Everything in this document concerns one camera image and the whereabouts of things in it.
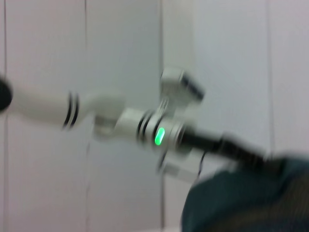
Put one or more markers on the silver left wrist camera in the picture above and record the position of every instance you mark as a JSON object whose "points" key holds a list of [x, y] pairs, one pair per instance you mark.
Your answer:
{"points": [[178, 87]]}

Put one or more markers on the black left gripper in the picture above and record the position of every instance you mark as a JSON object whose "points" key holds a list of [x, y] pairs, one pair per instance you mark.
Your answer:
{"points": [[217, 145]]}

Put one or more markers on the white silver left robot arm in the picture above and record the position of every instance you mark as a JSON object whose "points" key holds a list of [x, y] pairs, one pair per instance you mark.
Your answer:
{"points": [[43, 108]]}

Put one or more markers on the teal fabric zipper bag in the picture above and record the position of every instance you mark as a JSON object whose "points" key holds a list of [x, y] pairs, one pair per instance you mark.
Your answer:
{"points": [[241, 205]]}

